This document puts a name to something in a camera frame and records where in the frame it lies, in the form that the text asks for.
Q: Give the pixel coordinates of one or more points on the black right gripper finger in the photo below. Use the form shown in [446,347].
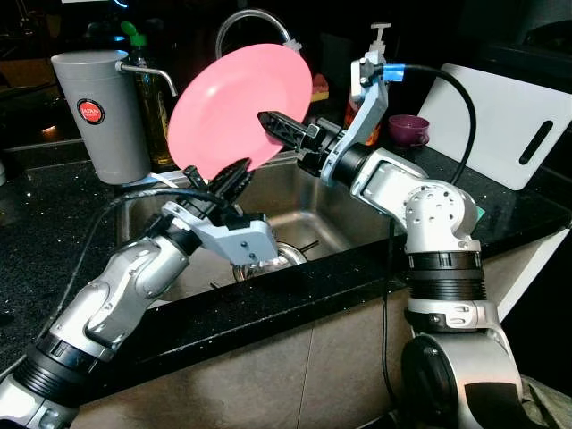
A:
[284,129]

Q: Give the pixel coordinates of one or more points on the pink round plate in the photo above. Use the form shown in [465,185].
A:
[223,107]

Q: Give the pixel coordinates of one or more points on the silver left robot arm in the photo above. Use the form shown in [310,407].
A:
[116,299]

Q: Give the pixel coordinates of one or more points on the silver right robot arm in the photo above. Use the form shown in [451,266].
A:
[429,232]

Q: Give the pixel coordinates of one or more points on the pink and yellow sponge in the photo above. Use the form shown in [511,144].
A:
[319,87]

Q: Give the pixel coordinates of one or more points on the stainless steel sink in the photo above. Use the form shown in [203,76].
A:
[295,206]

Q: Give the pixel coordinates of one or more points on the metal sink drain strainer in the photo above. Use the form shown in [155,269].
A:
[281,259]

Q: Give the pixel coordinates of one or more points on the purple cup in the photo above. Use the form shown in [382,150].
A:
[408,130]

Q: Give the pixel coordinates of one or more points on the black chopstick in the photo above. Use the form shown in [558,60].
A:
[309,247]

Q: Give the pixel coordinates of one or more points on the oil bottle with green cap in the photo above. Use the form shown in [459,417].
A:
[156,116]

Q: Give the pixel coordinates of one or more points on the chrome gooseneck sink faucet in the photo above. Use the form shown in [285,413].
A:
[250,15]

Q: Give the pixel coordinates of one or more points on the orange dish soap pump bottle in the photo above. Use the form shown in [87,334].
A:
[381,40]

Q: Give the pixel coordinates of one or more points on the small chrome canister tap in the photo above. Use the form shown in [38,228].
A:
[147,70]

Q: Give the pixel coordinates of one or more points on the grey canister with red logo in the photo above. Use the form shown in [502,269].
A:
[98,125]

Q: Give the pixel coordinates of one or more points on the green sponge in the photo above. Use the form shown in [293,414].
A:
[481,214]

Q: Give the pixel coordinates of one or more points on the white plastic cutting board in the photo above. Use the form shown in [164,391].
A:
[500,116]

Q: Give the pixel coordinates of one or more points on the olive plastic bag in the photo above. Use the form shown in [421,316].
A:
[550,407]

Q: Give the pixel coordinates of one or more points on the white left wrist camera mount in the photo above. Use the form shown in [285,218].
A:
[232,239]

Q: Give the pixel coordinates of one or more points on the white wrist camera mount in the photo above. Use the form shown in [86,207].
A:
[368,107]
[232,239]

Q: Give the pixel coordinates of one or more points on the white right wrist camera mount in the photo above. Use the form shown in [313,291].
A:
[368,107]

